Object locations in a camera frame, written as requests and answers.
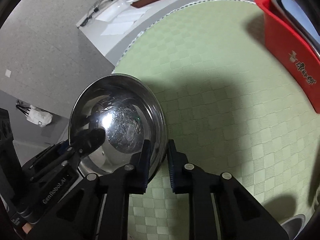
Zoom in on black faucet hose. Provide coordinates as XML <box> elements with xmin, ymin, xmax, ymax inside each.
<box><xmin>79</xmin><ymin>0</ymin><xmax>119</xmax><ymax>27</ymax></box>

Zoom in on white wall switch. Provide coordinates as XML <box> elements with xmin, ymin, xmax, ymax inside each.
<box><xmin>5</xmin><ymin>69</ymin><xmax>11</xmax><ymax>77</ymax></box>

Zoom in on small steel bowl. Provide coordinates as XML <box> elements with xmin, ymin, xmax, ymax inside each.
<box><xmin>68</xmin><ymin>74</ymin><xmax>167</xmax><ymax>180</ymax></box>

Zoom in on large steel mixing bowl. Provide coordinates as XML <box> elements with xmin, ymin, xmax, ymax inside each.
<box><xmin>271</xmin><ymin>0</ymin><xmax>319</xmax><ymax>58</ymax></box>

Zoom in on white paper sheets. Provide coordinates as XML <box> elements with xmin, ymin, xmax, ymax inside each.
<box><xmin>100</xmin><ymin>6</ymin><xmax>151</xmax><ymax>36</ymax></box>

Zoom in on grey door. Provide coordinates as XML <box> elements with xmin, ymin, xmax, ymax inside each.
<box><xmin>1</xmin><ymin>90</ymin><xmax>69</xmax><ymax>144</ymax></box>

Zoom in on light blue plate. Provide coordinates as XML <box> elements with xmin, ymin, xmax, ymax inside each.
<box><xmin>281</xmin><ymin>0</ymin><xmax>319</xmax><ymax>47</ymax></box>

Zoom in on person's left hand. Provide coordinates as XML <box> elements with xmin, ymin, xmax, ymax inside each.
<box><xmin>22</xmin><ymin>223</ymin><xmax>33</xmax><ymax>234</ymax></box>

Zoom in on green checkered tablecloth with lace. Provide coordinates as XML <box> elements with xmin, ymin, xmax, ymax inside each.
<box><xmin>111</xmin><ymin>0</ymin><xmax>320</xmax><ymax>240</ymax></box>

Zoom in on medium steel bowl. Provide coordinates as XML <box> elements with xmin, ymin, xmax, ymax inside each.
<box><xmin>281</xmin><ymin>214</ymin><xmax>305</xmax><ymax>240</ymax></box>

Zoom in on white sink counter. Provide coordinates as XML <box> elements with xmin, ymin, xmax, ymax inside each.
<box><xmin>76</xmin><ymin>0</ymin><xmax>199</xmax><ymax>65</ymax></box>

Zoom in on red plastic basin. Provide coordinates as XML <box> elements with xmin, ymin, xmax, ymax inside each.
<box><xmin>254</xmin><ymin>0</ymin><xmax>319</xmax><ymax>113</ymax></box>

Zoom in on white tote bag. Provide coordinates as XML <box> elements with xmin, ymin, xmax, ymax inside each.
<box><xmin>16</xmin><ymin>100</ymin><xmax>53</xmax><ymax>128</ymax></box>

